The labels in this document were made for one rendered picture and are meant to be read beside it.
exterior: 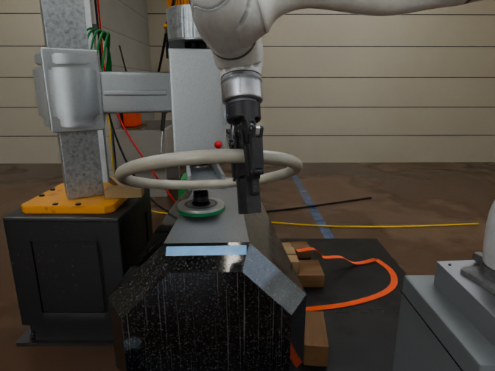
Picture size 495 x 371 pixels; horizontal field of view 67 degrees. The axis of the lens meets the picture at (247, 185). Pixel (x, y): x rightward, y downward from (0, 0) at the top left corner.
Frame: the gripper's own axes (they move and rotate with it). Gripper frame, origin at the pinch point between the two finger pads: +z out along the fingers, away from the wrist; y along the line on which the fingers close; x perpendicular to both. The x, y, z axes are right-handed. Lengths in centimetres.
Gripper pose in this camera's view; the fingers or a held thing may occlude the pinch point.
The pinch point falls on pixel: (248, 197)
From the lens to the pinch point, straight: 78.1
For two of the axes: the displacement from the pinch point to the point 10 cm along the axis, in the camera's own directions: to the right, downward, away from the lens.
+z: 0.6, 9.9, -1.1
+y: -4.1, 1.3, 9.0
